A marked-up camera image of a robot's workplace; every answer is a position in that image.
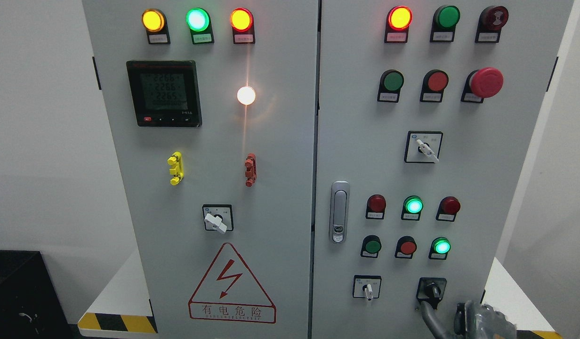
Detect black rotary knob switch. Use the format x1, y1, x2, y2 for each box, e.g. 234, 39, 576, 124
416, 277, 447, 310

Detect red terminal connector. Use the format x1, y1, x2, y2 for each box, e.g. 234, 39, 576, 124
243, 153, 257, 187

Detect white lit indicator light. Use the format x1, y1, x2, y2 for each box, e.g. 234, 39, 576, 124
236, 86, 256, 106

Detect dark red indicator light left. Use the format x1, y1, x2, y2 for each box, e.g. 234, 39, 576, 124
365, 194, 387, 220

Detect dark red indicator light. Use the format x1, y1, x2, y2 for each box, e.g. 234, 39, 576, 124
435, 196, 461, 222
365, 194, 387, 220

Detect grey electrical cabinet left door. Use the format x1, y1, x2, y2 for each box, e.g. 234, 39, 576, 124
82, 0, 319, 339

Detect grey electrical cabinet door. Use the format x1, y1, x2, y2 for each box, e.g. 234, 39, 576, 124
82, 0, 319, 339
311, 0, 573, 339

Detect green push button lower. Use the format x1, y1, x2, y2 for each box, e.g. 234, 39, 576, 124
360, 234, 382, 258

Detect green push button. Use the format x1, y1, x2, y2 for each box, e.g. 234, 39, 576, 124
360, 234, 382, 258
378, 69, 404, 103

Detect yellow terminal connector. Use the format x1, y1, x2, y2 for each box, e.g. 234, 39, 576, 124
167, 152, 184, 186

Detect green lit indicator middle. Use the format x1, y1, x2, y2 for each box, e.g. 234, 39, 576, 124
401, 195, 424, 221

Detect green push button upper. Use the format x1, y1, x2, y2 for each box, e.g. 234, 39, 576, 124
378, 69, 404, 103

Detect red electric hazard warning sticker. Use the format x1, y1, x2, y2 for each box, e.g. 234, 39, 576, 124
188, 242, 277, 324

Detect red push button lower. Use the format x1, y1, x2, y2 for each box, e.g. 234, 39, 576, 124
394, 236, 417, 259

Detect red push button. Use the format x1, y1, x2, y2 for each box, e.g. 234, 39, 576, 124
394, 236, 417, 259
419, 69, 449, 103

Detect black digital power meter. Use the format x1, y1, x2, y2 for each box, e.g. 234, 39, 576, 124
126, 60, 202, 128

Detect grey electrical cabinet right door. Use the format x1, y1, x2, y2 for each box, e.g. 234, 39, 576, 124
311, 0, 573, 339

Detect red ringed yellow indicator light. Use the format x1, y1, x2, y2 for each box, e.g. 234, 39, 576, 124
230, 7, 255, 44

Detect dark red indicator light right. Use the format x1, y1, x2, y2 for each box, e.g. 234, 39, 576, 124
435, 196, 461, 222

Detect green lit indicator lower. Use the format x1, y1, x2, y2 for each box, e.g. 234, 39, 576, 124
428, 237, 451, 260

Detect red push button upper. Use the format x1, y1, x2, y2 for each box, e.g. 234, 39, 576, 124
419, 69, 449, 103

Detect green lit indicator light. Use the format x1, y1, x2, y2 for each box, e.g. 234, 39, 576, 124
186, 7, 214, 45

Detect red lit indicator right door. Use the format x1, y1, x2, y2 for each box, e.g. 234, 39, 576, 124
384, 6, 412, 43

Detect yellow indicator light top left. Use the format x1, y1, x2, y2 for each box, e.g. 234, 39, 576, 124
142, 8, 171, 44

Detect red emergency stop mushroom button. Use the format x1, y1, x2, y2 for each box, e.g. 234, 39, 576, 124
461, 67, 504, 104

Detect white platform with hazard stripes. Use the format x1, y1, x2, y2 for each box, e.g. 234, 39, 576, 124
73, 250, 561, 339

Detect dark green indicator light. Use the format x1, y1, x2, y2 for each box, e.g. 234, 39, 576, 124
430, 6, 460, 43

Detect dark red buzzer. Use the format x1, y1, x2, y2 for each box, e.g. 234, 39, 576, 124
475, 6, 509, 43

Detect black box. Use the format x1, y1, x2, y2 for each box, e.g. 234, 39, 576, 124
0, 250, 73, 339

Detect silver door handle lock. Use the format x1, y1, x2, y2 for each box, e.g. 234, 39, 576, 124
329, 181, 350, 244

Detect white selector switch left door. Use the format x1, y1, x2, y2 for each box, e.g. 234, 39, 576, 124
202, 204, 234, 234

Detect white selector switch upper right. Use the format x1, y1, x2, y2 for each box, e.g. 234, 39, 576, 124
404, 131, 443, 163

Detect white selector switch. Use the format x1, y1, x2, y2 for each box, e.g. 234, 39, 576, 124
352, 275, 382, 302
404, 131, 443, 163

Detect white selector switch lower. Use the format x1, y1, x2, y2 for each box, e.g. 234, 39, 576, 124
352, 275, 382, 302

